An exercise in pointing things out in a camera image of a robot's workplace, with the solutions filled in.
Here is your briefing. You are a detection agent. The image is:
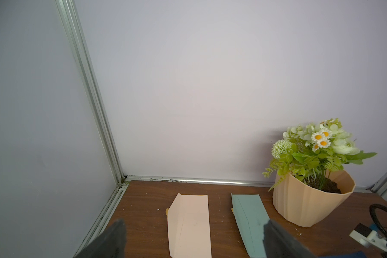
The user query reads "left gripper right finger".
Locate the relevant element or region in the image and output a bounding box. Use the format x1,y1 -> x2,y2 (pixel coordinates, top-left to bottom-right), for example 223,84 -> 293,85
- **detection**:
263,220 -> 316,258

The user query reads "navy blue envelope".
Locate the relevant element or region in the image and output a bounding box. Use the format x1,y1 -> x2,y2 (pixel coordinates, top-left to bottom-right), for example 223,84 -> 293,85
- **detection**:
320,251 -> 367,258

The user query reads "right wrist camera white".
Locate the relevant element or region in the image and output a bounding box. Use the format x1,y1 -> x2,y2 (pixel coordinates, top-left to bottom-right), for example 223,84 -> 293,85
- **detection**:
349,223 -> 387,258

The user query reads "mint green envelope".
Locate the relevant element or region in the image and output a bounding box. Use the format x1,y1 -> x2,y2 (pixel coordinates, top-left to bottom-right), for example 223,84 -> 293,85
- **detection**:
231,194 -> 270,258

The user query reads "pink envelope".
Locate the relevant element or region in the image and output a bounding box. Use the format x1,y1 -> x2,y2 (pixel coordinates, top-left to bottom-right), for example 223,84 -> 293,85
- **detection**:
167,193 -> 212,258

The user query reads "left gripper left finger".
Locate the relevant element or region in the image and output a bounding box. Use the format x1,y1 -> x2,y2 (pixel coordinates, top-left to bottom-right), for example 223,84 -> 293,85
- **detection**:
75,219 -> 127,258

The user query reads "artificial green flower plant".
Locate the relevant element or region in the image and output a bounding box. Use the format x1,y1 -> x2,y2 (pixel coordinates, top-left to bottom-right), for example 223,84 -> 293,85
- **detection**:
263,118 -> 376,194

